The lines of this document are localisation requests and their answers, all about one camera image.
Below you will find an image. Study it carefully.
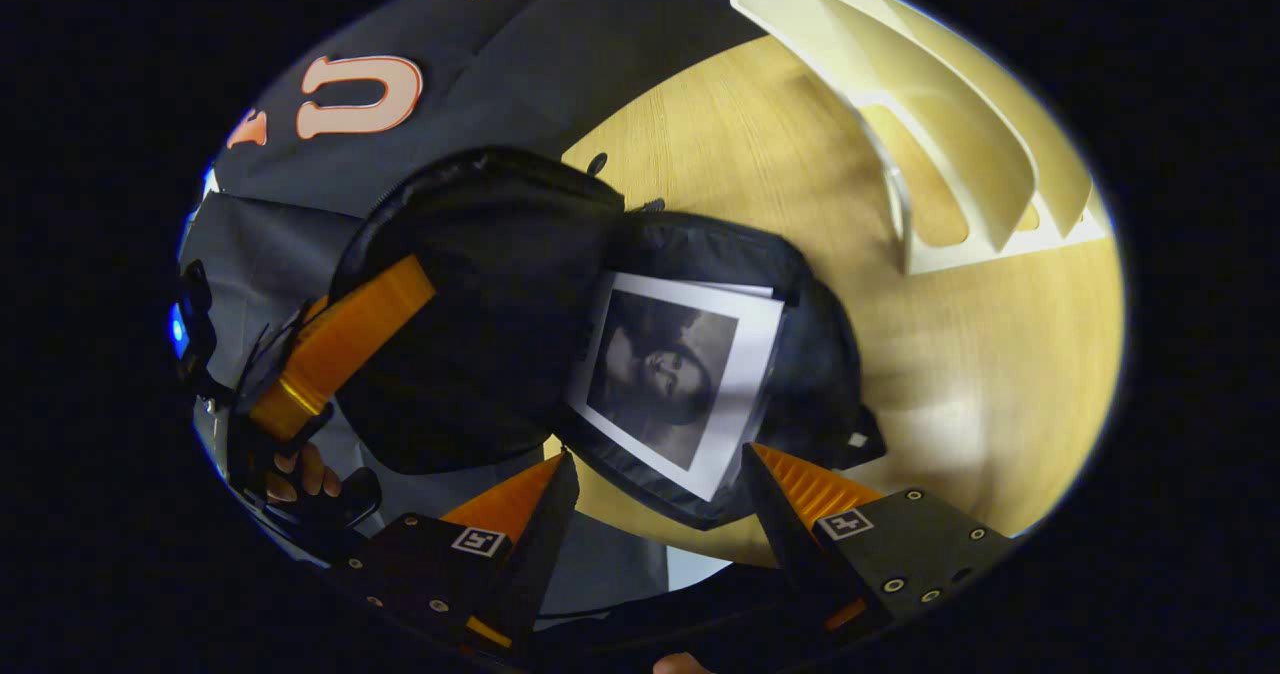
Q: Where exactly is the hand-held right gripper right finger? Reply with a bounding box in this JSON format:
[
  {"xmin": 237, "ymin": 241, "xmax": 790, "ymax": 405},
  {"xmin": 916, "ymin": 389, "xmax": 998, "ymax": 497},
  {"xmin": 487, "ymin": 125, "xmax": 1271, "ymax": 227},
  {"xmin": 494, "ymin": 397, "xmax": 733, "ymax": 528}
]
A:
[{"xmin": 740, "ymin": 444, "xmax": 1016, "ymax": 645}]

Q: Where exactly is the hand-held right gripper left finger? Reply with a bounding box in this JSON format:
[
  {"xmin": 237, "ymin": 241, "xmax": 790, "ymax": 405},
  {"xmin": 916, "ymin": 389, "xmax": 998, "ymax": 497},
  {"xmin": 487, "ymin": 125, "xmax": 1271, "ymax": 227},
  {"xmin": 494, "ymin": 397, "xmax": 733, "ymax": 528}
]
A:
[{"xmin": 335, "ymin": 451, "xmax": 581, "ymax": 655}]

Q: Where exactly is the black schoolbag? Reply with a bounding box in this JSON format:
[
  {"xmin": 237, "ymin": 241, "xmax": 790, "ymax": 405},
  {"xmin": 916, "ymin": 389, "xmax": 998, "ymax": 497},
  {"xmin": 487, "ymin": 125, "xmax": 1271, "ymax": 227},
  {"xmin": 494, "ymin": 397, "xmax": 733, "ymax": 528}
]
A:
[{"xmin": 330, "ymin": 146, "xmax": 888, "ymax": 533}]

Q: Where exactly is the portrait cover book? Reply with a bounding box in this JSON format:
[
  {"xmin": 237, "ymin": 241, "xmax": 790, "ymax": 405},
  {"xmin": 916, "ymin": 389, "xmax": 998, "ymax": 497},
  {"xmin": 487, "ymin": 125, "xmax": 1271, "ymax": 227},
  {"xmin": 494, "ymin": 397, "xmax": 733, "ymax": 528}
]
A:
[{"xmin": 563, "ymin": 271, "xmax": 788, "ymax": 504}]

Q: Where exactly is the white bookshelf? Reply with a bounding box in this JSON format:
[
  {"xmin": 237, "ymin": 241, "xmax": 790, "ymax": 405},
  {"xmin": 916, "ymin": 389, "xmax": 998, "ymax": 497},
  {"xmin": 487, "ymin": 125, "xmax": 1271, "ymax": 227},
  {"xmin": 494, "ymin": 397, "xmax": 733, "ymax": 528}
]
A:
[{"xmin": 730, "ymin": 0, "xmax": 1113, "ymax": 277}]

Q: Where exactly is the black backdrop cloth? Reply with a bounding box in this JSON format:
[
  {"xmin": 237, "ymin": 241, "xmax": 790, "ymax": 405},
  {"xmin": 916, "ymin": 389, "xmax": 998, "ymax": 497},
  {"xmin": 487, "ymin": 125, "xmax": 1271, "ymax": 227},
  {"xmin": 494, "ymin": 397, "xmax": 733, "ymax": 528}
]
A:
[{"xmin": 215, "ymin": 0, "xmax": 851, "ymax": 220}]

